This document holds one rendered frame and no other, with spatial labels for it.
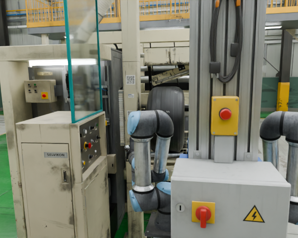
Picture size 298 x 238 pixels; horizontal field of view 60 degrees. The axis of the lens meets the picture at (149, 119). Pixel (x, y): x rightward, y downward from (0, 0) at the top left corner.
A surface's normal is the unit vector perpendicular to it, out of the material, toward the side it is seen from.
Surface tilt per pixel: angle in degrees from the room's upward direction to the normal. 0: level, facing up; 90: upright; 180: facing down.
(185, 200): 90
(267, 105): 90
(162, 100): 49
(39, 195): 90
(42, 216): 90
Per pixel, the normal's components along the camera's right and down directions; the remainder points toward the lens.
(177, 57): -0.12, 0.17
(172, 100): -0.11, -0.51
